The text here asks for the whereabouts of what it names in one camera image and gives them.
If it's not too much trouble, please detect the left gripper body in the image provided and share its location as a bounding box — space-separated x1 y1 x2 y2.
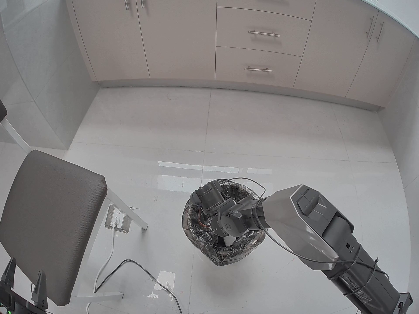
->
0 286 50 314

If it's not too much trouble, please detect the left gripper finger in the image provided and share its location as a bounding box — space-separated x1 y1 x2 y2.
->
1 257 17 288
31 270 48 311

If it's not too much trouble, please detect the floor socket box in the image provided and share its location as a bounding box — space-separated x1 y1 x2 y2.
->
104 204 132 234

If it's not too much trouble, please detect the beige cabinet with drawers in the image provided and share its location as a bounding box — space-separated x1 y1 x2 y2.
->
64 0 419 112

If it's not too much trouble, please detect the grey chair with white frame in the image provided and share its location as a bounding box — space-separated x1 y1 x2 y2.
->
0 98 149 307

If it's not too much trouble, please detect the white cable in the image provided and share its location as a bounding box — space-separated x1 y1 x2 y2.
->
94 219 123 294

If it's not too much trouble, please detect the black cable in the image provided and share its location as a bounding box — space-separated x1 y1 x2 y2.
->
98 259 184 314
227 176 390 277

